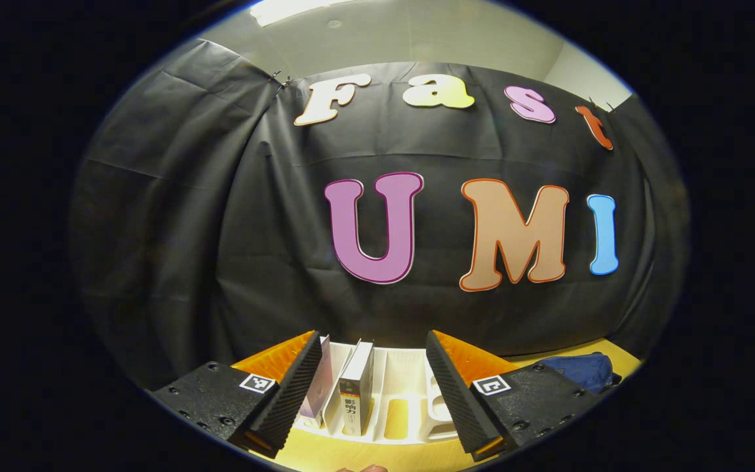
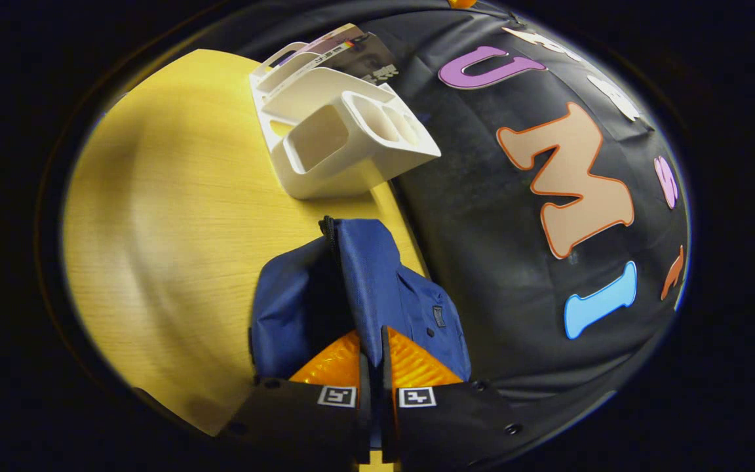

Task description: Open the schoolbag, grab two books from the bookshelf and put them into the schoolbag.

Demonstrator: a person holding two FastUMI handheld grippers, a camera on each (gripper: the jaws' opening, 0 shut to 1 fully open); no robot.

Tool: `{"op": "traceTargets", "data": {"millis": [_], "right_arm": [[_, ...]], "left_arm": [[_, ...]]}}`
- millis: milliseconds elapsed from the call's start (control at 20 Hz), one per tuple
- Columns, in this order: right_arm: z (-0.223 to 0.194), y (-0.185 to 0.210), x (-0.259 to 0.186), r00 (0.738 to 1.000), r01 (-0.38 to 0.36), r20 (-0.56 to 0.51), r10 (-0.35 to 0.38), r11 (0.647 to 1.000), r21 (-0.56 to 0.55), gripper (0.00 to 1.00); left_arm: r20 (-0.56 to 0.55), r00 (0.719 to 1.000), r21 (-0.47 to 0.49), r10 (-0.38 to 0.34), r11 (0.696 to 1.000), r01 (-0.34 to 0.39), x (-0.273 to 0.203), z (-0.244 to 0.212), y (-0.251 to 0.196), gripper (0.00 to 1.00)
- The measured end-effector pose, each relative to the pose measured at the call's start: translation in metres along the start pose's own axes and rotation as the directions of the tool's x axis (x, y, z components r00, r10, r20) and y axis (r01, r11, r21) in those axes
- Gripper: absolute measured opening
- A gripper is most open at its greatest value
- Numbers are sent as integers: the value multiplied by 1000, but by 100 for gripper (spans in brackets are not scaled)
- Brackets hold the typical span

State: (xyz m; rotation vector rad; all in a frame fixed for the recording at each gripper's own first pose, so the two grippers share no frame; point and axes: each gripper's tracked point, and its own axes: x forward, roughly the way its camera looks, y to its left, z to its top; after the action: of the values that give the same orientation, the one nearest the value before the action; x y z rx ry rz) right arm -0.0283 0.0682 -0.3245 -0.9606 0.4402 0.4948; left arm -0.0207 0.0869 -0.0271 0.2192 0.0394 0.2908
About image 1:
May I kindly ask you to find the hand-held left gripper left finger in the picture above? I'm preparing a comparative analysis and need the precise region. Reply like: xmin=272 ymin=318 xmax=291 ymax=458
xmin=151 ymin=330 xmax=323 ymax=460

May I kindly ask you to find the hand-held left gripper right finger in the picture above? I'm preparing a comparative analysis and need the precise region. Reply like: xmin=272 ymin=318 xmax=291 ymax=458
xmin=425 ymin=330 xmax=604 ymax=463

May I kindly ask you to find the pink cover book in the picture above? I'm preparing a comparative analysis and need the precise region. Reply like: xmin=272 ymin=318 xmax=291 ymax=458
xmin=299 ymin=336 xmax=334 ymax=420

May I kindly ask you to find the white plastic bookshelf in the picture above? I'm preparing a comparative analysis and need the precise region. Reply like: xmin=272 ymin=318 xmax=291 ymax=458
xmin=292 ymin=341 xmax=460 ymax=445

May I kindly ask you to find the dark portrait cover book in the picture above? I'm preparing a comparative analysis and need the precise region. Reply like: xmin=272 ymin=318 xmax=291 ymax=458
xmin=338 ymin=340 xmax=376 ymax=438

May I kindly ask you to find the blue schoolbag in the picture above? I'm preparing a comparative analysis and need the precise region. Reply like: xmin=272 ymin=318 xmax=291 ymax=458
xmin=535 ymin=352 xmax=622 ymax=395

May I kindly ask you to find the black backdrop cloth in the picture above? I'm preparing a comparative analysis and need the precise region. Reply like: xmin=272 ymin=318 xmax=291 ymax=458
xmin=69 ymin=38 xmax=689 ymax=394

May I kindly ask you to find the ceiling light panel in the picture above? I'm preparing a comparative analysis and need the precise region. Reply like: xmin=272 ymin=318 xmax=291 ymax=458
xmin=250 ymin=0 xmax=352 ymax=27

